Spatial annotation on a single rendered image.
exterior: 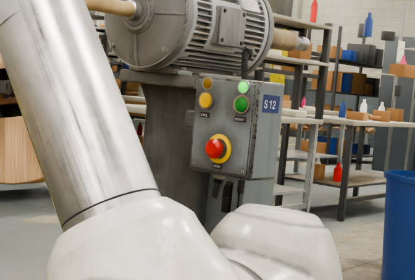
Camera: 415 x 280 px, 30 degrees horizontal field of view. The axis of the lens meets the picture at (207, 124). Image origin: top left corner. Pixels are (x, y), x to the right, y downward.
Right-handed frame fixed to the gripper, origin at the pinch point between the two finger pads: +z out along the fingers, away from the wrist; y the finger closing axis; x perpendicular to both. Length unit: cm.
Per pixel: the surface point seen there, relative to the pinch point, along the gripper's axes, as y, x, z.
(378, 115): -200, 28, 603
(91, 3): 9.6, 18.4, 13.8
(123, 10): 9.6, 18.4, 23.5
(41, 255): -235, -66, 208
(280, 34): 11, 20, 86
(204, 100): 27.3, -2.3, 28.4
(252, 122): 38.5, -7.4, 29.4
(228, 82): 33.2, 0.9, 29.0
